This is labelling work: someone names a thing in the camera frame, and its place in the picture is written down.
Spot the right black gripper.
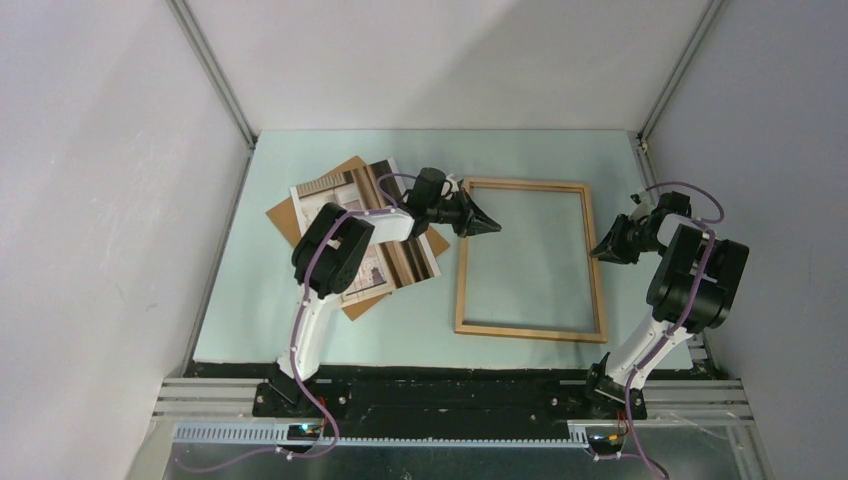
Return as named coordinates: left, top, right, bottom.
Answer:
left=589, top=213, right=667, bottom=264

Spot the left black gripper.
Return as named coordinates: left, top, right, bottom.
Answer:
left=427, top=189, right=502, bottom=240

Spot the light wooden picture frame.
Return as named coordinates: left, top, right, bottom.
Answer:
left=454, top=177, right=608, bottom=344

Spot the photo print of window plant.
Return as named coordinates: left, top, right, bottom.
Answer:
left=289, top=158, right=447, bottom=319

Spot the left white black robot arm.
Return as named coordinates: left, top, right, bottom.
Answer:
left=277, top=166, right=502, bottom=417

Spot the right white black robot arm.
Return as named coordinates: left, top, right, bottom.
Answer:
left=581, top=191, right=750, bottom=418

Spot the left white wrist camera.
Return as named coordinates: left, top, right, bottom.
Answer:
left=441, top=174, right=463, bottom=198

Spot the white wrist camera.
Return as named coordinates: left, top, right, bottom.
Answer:
left=629, top=191, right=656, bottom=223
left=441, top=174, right=463, bottom=198

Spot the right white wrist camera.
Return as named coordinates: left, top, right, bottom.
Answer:
left=629, top=191, right=656, bottom=223

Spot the aluminium extrusion frame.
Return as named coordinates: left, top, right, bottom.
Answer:
left=129, top=373, right=771, bottom=479

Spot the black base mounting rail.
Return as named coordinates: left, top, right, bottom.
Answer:
left=252, top=365, right=624, bottom=441

